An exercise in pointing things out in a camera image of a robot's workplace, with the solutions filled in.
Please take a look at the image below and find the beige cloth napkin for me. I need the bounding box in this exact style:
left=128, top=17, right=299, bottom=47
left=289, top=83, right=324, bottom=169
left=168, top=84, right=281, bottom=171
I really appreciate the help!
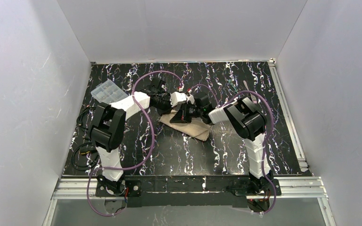
left=159, top=110, right=212, bottom=142

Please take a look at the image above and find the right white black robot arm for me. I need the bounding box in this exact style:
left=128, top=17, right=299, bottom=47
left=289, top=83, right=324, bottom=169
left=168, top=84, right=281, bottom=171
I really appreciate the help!
left=169, top=92, right=271, bottom=180

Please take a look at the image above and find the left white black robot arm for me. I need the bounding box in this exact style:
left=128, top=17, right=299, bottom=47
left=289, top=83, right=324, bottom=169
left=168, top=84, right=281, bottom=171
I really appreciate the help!
left=88, top=78, right=172, bottom=182

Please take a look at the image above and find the clear plastic screw box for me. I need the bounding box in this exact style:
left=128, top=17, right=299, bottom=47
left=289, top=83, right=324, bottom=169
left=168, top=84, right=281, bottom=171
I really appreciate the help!
left=90, top=80, right=128, bottom=104

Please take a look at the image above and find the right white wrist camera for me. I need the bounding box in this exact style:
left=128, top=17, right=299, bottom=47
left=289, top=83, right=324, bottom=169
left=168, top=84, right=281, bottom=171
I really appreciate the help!
left=187, top=94, right=195, bottom=105

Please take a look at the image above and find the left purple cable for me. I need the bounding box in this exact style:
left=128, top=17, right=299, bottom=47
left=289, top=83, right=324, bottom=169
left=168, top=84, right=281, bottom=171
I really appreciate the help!
left=86, top=70, right=185, bottom=218

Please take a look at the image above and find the purple cable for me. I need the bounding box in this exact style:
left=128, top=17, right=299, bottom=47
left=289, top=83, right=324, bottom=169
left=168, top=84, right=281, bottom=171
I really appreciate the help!
left=86, top=70, right=185, bottom=218
left=187, top=83, right=275, bottom=216

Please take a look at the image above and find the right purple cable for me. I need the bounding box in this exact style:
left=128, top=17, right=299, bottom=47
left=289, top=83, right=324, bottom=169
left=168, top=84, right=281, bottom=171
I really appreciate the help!
left=187, top=83, right=275, bottom=216

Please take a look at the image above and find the black coiled cable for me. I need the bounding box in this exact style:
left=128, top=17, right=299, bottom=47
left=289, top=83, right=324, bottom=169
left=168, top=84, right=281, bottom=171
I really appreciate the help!
left=71, top=106, right=102, bottom=172

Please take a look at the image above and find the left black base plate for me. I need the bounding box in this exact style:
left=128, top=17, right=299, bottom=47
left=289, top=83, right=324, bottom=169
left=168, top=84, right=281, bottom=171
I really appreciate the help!
left=95, top=178, right=142, bottom=197

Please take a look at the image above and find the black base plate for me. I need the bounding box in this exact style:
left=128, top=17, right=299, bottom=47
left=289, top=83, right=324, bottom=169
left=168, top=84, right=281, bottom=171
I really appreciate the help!
left=95, top=178, right=142, bottom=197
left=227, top=178, right=282, bottom=196

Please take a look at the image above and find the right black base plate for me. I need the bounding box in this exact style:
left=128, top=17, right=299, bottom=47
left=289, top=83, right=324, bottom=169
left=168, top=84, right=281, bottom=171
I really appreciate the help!
left=227, top=178, right=282, bottom=196

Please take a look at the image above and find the aluminium frame rail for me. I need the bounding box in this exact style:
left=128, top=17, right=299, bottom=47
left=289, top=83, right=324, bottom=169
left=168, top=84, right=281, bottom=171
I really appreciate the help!
left=53, top=176, right=328, bottom=200

